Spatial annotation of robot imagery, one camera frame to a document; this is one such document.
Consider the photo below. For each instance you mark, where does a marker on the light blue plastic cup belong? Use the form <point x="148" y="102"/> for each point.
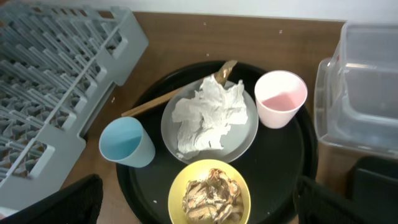
<point x="125" y="141"/>

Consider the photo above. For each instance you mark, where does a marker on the clear plastic waste bin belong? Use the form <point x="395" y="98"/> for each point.
<point x="355" y="96"/>

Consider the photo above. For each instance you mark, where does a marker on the grey plastic dishwasher rack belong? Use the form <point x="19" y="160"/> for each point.
<point x="58" y="67"/>

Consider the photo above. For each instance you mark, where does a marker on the peanut shells and rice waste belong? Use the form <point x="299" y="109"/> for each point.
<point x="216" y="199"/>

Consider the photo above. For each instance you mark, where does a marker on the wooden chopstick lower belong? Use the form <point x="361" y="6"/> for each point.
<point x="146" y="109"/>

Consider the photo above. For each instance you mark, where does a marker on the grey round plate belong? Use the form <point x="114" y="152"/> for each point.
<point x="235" y="142"/>

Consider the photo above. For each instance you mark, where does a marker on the white paper napkin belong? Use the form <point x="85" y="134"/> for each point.
<point x="208" y="116"/>

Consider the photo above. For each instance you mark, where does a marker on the wooden chopstick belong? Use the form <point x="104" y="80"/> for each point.
<point x="146" y="109"/>
<point x="149" y="104"/>

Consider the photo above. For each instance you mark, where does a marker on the wooden chopstick upper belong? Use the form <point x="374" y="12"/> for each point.
<point x="149" y="104"/>

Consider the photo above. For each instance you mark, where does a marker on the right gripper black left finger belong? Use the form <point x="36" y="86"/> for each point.
<point x="79" y="203"/>

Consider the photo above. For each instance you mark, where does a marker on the round black tray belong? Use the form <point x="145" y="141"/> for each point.
<point x="270" y="168"/>

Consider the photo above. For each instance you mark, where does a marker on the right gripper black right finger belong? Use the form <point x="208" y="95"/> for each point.
<point x="316" y="204"/>

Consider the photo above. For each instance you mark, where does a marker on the pink plastic cup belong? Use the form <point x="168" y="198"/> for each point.
<point x="279" y="95"/>

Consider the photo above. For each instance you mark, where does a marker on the black rectangular tray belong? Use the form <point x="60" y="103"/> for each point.
<point x="373" y="181"/>

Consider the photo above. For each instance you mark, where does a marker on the yellow plastic bowl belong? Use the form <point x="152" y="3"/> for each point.
<point x="199" y="171"/>

